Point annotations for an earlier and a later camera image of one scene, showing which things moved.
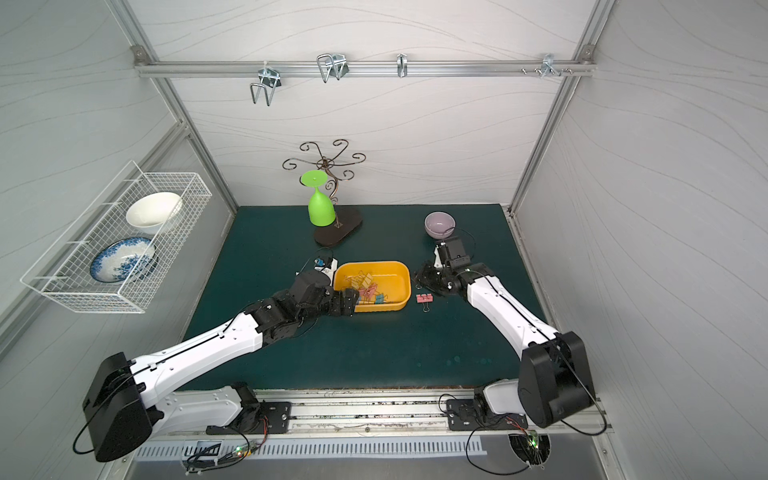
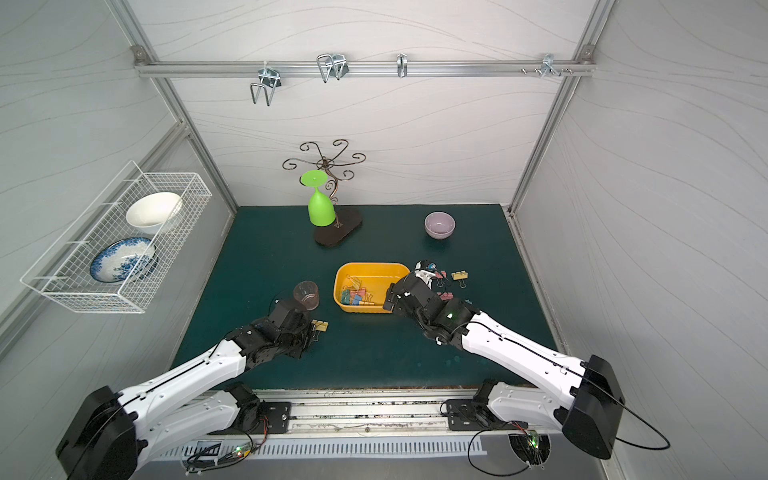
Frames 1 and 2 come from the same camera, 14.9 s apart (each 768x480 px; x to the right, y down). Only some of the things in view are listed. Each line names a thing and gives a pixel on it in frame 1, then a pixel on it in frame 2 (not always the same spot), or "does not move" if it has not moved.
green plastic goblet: (321, 210) does not move
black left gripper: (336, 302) → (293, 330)
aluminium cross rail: (194, 68) does not move
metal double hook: (269, 79) does not move
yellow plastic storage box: (382, 285) does not move
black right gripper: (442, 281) → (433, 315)
